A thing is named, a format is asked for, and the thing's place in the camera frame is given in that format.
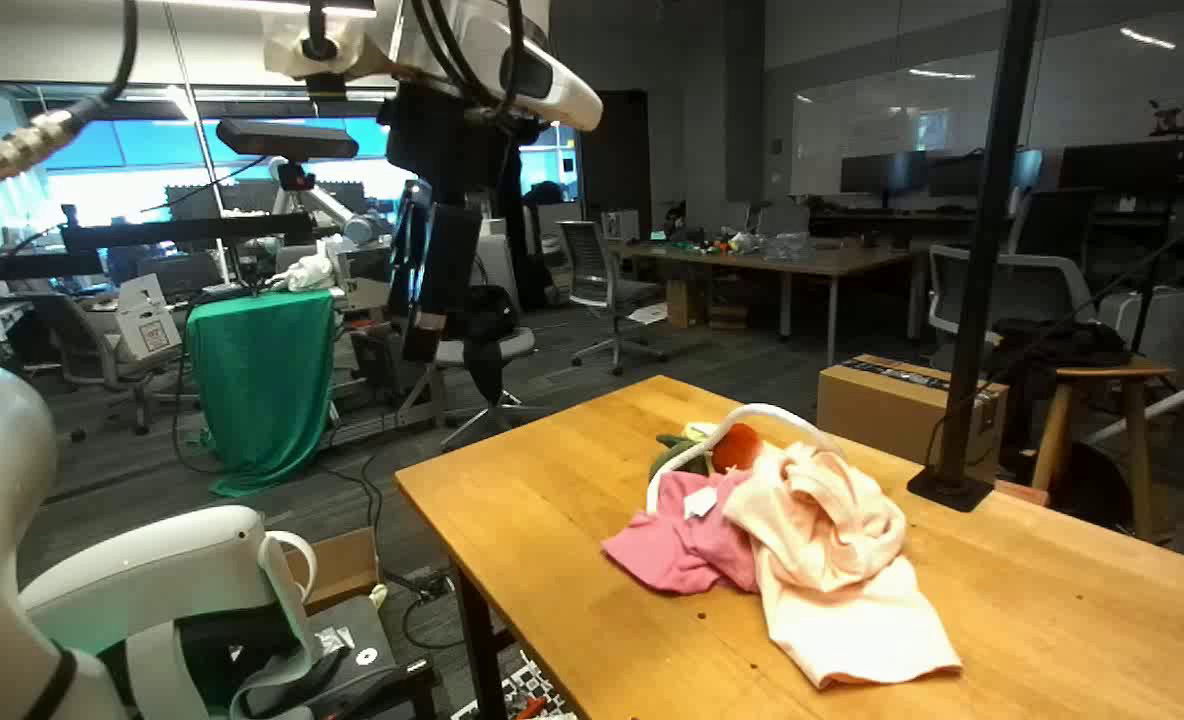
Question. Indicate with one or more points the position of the red green plush toy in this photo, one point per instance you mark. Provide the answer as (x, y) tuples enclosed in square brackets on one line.
[(734, 448)]

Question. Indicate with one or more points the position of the peach shirt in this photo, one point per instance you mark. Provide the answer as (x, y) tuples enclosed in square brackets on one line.
[(837, 592)]

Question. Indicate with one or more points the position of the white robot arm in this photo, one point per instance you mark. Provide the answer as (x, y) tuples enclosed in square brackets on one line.
[(474, 49)]

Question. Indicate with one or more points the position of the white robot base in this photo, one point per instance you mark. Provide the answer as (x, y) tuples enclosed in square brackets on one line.
[(100, 635)]

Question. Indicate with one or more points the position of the office chair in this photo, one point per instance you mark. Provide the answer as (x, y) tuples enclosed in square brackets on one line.
[(604, 291)]

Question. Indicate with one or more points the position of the background wooden desk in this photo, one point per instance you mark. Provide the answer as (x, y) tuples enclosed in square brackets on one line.
[(820, 262)]

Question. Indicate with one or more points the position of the pink cloth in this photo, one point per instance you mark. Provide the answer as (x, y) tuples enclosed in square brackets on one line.
[(686, 540)]

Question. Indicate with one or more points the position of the cardboard box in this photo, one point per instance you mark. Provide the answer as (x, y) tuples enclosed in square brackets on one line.
[(903, 410)]

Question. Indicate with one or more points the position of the green draped cloth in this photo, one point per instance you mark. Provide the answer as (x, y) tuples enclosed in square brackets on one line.
[(265, 387)]

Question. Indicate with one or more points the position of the black vertical pole stand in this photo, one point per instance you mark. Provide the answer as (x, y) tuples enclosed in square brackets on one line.
[(951, 479)]

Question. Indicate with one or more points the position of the wooden stool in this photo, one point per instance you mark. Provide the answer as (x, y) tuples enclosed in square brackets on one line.
[(1093, 448)]

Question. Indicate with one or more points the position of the black camera on mount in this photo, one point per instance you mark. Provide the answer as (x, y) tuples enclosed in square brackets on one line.
[(252, 136)]

